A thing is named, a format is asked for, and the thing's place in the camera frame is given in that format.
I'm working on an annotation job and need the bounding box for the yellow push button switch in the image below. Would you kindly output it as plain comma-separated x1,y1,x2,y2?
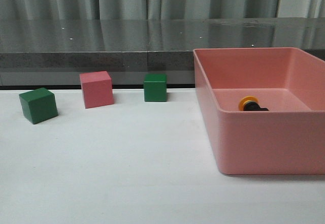
238,96,269,111

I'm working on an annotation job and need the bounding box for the green cube right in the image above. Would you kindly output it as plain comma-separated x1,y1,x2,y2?
143,74,167,102

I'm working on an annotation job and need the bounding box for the green cube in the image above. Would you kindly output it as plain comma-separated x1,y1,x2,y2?
19,87,58,124
143,74,167,102

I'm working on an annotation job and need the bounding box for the pink cube middle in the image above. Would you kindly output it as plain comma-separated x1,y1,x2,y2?
79,71,114,109

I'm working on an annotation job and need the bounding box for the green cube left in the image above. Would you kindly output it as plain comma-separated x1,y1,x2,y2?
19,87,58,124

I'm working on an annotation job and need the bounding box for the pink plastic bin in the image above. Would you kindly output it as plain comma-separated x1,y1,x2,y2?
193,47,324,174

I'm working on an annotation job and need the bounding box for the grey stone ledge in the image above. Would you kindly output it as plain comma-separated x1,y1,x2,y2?
1,18,324,89

